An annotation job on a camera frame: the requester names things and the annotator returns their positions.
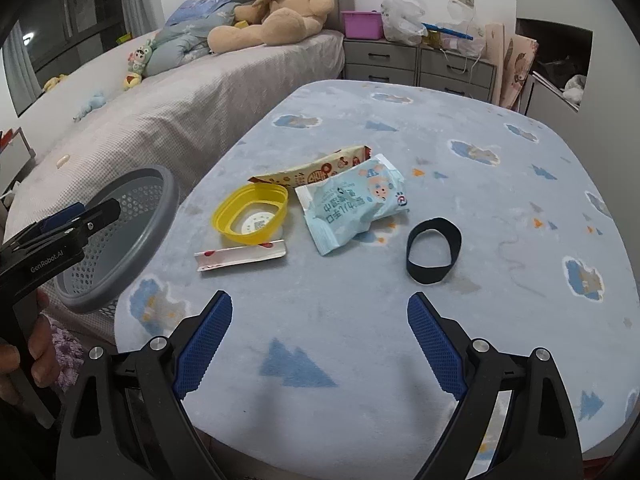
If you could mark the blue patterned pillow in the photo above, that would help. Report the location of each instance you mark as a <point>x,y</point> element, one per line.
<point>197,10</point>

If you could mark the small yellow plush toy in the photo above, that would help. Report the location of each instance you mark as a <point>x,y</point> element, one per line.
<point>54,82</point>

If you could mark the plain pink board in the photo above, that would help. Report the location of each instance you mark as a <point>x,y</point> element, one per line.
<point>494,62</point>

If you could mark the small green plush doll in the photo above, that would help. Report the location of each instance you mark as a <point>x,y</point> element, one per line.
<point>139,60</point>

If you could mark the bed with grey cover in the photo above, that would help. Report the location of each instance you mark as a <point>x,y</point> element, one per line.
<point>165,120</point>

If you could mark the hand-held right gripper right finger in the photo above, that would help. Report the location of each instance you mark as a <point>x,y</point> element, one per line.
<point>435,345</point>

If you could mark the dark cloth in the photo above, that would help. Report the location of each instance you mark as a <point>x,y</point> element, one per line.
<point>557,70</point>

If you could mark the cream snack wrapper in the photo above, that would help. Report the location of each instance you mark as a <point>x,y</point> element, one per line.
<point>320,170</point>

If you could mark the large tan teddy bear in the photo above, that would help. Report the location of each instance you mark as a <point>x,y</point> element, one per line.
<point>290,5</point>

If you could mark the small blue plush toy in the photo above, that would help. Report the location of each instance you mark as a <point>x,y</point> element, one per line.
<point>91,104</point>

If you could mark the light blue mask packet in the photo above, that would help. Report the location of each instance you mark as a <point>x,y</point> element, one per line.
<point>345,205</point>

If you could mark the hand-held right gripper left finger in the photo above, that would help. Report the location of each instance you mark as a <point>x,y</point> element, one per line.
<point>205,345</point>

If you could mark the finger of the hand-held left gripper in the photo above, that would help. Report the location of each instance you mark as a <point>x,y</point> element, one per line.
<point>62,216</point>
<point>102,212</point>

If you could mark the clear plastic bag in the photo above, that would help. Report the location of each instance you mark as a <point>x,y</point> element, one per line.
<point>462,22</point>

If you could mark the grey perforated plastic basket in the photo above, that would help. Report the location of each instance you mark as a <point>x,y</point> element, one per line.
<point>160,225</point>

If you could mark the yellow jars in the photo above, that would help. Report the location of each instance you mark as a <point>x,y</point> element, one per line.
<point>435,38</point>

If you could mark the small white object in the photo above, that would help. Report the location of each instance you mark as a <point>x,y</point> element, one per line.
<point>63,160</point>

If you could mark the blue floral quilt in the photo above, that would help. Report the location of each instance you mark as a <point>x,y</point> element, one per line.
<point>175,52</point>

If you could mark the yellow plastic lid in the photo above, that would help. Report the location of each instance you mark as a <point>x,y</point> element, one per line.
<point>225,215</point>

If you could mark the white playing card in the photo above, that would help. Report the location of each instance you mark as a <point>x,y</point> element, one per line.
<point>240,255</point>

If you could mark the window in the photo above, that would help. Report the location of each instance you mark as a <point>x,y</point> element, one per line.
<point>60,35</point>

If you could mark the grey curtain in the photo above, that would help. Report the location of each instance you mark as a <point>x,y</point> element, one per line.
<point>145,0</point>

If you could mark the purple plastic bin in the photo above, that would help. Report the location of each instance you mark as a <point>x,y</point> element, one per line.
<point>362,25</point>

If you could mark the person's left hand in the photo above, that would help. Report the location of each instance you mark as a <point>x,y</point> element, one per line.
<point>45,350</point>

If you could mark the purple shaggy rug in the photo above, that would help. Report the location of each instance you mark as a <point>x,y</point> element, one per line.
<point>75,350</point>

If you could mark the pink board with animal print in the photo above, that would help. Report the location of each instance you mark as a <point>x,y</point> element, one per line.
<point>520,72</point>

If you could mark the white cloth bundle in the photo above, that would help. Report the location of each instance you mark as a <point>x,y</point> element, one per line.
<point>575,89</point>

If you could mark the black elastic band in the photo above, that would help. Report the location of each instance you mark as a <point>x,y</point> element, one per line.
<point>454,245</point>

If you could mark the white plastic bag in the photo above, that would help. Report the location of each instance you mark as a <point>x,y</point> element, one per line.
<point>402,17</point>

